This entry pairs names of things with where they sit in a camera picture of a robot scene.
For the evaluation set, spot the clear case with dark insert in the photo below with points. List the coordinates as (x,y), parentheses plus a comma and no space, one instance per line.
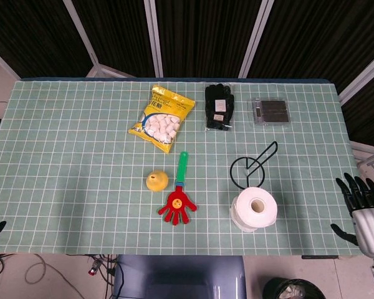
(271,111)

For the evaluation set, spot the red tipped plug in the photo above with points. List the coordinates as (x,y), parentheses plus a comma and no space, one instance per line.
(93,268)

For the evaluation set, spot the grey metal frame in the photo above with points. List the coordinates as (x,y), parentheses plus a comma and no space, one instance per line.
(369,159)

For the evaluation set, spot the green checked tablecloth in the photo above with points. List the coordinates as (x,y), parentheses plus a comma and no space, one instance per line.
(81,171)

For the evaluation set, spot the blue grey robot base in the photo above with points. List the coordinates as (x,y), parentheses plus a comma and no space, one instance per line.
(177,277)

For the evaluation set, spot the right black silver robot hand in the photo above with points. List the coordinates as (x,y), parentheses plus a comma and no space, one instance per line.
(371,230)

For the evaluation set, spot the black gloves in plastic pack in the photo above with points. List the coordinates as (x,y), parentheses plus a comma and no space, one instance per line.
(218,107)

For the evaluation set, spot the crumpled white paper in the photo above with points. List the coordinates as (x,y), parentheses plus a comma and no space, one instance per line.
(291,292)

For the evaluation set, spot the white screen foot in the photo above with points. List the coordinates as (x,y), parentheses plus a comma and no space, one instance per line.
(109,72)

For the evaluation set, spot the red green hand clapper toy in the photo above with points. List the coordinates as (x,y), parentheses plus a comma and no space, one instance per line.
(178,202)

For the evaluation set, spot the black screen panel white frame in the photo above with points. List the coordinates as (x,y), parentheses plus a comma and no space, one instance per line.
(314,37)
(118,34)
(34,37)
(205,37)
(367,106)

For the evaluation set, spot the white toilet paper roll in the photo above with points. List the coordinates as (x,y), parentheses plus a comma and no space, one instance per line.
(252,215)

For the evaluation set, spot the yellow pear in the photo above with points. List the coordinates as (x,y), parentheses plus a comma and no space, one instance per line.
(157,182)

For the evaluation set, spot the yellow marshmallow bag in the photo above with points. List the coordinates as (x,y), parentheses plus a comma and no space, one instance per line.
(162,120)

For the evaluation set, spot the black trash bin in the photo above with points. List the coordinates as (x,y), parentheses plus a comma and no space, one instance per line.
(269,291)

